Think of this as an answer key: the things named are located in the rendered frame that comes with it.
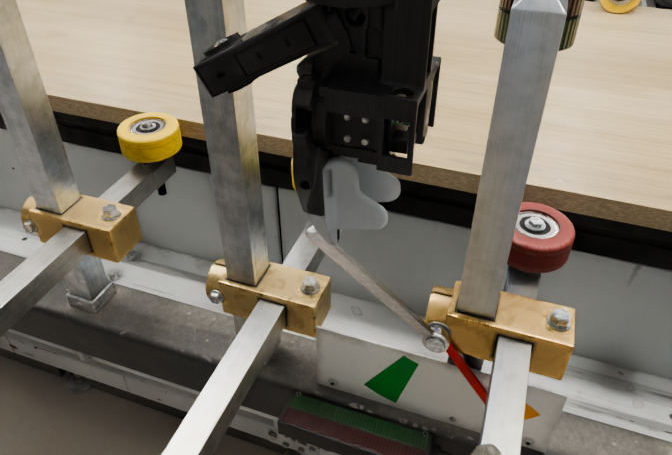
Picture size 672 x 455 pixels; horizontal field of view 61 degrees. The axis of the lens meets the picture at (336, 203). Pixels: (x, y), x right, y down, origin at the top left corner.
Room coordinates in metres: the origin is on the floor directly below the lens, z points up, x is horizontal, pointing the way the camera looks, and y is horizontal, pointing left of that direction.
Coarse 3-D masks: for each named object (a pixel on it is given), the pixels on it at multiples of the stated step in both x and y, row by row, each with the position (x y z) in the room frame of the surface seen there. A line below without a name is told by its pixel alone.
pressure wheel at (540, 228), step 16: (528, 208) 0.49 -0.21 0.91; (544, 208) 0.49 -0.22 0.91; (528, 224) 0.46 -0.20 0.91; (544, 224) 0.46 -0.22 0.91; (560, 224) 0.46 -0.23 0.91; (528, 240) 0.44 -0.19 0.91; (544, 240) 0.44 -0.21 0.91; (560, 240) 0.44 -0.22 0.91; (512, 256) 0.44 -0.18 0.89; (528, 256) 0.43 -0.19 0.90; (544, 256) 0.43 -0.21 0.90; (560, 256) 0.43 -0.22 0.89; (544, 272) 0.43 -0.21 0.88
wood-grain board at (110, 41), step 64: (64, 0) 1.22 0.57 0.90; (128, 0) 1.22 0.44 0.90; (256, 0) 1.22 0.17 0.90; (448, 0) 1.22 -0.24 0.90; (64, 64) 0.89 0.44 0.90; (128, 64) 0.89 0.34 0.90; (192, 64) 0.89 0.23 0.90; (448, 64) 0.89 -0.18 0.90; (576, 64) 0.89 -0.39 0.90; (640, 64) 0.89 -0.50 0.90; (192, 128) 0.70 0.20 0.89; (256, 128) 0.68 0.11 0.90; (448, 128) 0.68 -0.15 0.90; (576, 128) 0.68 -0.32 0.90; (640, 128) 0.68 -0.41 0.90; (576, 192) 0.53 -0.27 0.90; (640, 192) 0.53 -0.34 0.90
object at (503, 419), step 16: (512, 272) 0.44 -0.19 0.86; (528, 272) 0.44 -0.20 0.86; (512, 288) 0.42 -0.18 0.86; (528, 288) 0.42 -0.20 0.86; (496, 352) 0.34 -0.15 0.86; (512, 352) 0.34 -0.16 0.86; (528, 352) 0.34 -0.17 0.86; (496, 368) 0.32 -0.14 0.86; (512, 368) 0.32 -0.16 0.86; (528, 368) 0.32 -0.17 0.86; (496, 384) 0.30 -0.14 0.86; (512, 384) 0.30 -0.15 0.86; (496, 400) 0.29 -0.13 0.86; (512, 400) 0.29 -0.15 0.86; (496, 416) 0.27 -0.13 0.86; (512, 416) 0.27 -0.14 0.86; (496, 432) 0.26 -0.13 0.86; (512, 432) 0.26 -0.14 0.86; (512, 448) 0.24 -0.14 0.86
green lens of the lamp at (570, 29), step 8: (504, 16) 0.42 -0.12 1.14; (496, 24) 0.43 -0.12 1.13; (504, 24) 0.42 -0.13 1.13; (568, 24) 0.41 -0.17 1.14; (576, 24) 0.41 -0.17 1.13; (496, 32) 0.43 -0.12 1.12; (504, 32) 0.42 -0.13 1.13; (568, 32) 0.41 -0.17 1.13; (576, 32) 0.42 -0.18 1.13; (504, 40) 0.42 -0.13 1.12; (568, 40) 0.41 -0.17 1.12; (560, 48) 0.41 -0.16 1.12
